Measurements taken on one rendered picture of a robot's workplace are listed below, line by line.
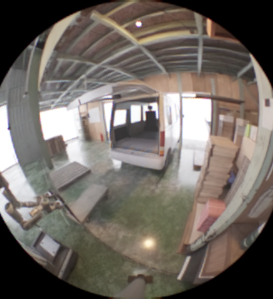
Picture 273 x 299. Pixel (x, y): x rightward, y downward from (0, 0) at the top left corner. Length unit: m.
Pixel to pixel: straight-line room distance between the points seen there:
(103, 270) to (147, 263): 0.53
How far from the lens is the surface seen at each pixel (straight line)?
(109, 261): 1.51
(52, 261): 1.49
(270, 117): 0.48
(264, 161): 0.49
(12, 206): 0.97
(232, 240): 0.76
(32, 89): 4.47
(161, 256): 1.46
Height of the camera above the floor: 1.45
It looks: 21 degrees down
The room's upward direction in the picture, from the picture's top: 5 degrees counter-clockwise
